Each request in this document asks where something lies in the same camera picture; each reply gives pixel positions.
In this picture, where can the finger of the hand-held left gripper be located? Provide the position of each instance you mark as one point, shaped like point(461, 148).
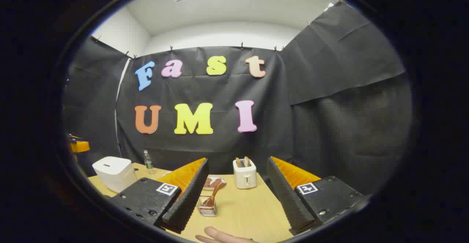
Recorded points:
point(80, 147)

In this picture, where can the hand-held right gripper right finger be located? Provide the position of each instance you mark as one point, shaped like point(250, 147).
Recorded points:
point(284, 195)

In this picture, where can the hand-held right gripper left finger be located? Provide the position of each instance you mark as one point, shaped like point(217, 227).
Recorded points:
point(190, 199)

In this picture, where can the brown wooden spoon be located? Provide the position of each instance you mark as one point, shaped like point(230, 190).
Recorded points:
point(213, 198)

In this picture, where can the white rice cooker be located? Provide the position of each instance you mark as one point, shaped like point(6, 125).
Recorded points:
point(113, 171)

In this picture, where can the brown meat piece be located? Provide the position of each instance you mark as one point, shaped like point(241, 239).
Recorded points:
point(217, 181)
point(207, 183)

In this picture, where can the white round plate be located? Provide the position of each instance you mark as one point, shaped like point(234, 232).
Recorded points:
point(220, 178)

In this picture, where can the white toaster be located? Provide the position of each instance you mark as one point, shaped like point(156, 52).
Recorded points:
point(244, 177)

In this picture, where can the toast slice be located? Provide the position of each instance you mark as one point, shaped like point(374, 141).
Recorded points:
point(238, 162)
point(247, 161)

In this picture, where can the clear plastic water bottle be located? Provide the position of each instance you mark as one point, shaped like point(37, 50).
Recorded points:
point(148, 162)

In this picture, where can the black backdrop cloth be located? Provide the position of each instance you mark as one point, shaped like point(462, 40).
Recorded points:
point(322, 125)

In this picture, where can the small ceiling light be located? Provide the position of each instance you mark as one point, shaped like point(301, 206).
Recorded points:
point(329, 6)

